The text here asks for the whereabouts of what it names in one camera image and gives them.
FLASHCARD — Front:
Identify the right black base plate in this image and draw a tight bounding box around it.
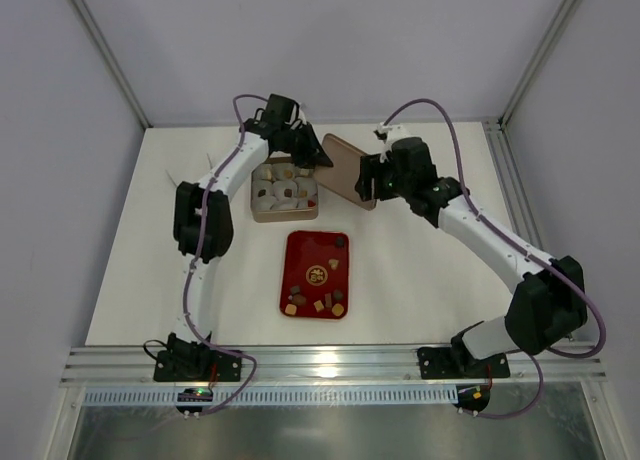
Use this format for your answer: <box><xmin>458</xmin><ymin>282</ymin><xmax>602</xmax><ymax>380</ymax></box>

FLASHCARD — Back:
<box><xmin>417</xmin><ymin>346</ymin><xmax>511</xmax><ymax>380</ymax></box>

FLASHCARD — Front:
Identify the aluminium right side rail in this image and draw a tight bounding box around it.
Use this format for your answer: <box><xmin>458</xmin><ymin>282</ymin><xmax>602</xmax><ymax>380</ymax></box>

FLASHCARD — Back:
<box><xmin>482</xmin><ymin>119</ymin><xmax>544</xmax><ymax>249</ymax></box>

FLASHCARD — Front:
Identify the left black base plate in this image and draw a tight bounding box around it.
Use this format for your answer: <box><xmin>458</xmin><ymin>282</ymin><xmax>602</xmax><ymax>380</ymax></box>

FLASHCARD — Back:
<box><xmin>153</xmin><ymin>348</ymin><xmax>242</xmax><ymax>383</ymax></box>

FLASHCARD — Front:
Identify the red rectangular tray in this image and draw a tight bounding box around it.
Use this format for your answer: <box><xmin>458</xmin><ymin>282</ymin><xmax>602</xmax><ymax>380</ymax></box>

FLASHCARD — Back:
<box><xmin>279</xmin><ymin>230</ymin><xmax>350</xmax><ymax>321</ymax></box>

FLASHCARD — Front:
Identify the aluminium front rail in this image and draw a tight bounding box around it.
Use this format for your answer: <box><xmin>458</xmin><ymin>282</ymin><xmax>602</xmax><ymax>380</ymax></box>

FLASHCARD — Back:
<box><xmin>61</xmin><ymin>344</ymin><xmax>606</xmax><ymax>386</ymax></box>

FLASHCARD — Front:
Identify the gold tin lid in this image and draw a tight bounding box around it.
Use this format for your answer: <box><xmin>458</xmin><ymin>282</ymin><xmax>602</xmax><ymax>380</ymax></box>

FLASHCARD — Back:
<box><xmin>313</xmin><ymin>133</ymin><xmax>376</xmax><ymax>211</ymax></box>

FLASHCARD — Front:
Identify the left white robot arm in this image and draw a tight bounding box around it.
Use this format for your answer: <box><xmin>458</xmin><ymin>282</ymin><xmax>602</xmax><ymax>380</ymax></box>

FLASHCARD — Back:
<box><xmin>154</xmin><ymin>94</ymin><xmax>333</xmax><ymax>382</ymax></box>

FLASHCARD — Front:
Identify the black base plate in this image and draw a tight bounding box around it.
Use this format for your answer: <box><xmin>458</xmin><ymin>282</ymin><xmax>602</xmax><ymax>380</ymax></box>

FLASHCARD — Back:
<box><xmin>153</xmin><ymin>348</ymin><xmax>242</xmax><ymax>383</ymax></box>
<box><xmin>417</xmin><ymin>346</ymin><xmax>511</xmax><ymax>380</ymax></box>

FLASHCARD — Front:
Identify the gold tin box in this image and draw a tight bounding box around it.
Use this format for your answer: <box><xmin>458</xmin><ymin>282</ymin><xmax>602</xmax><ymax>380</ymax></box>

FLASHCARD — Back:
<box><xmin>250</xmin><ymin>157</ymin><xmax>319</xmax><ymax>223</ymax></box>

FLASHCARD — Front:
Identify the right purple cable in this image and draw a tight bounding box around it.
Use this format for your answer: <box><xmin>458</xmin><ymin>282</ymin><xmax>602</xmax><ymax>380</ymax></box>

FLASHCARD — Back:
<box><xmin>384</xmin><ymin>97</ymin><xmax>608</xmax><ymax>420</ymax></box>

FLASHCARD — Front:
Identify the aluminium rail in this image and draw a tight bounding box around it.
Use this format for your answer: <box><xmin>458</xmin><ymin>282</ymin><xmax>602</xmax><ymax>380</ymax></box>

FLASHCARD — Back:
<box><xmin>61</xmin><ymin>344</ymin><xmax>606</xmax><ymax>386</ymax></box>
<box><xmin>482</xmin><ymin>119</ymin><xmax>544</xmax><ymax>249</ymax></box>

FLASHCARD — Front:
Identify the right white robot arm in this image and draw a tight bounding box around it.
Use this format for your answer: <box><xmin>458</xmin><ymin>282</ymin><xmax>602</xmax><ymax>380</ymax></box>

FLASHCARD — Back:
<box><xmin>355</xmin><ymin>137</ymin><xmax>588</xmax><ymax>376</ymax></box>

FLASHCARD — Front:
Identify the slotted cable duct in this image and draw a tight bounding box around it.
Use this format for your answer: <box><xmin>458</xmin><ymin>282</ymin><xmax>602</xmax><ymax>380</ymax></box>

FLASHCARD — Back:
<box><xmin>83</xmin><ymin>384</ymin><xmax>458</xmax><ymax>408</ymax></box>

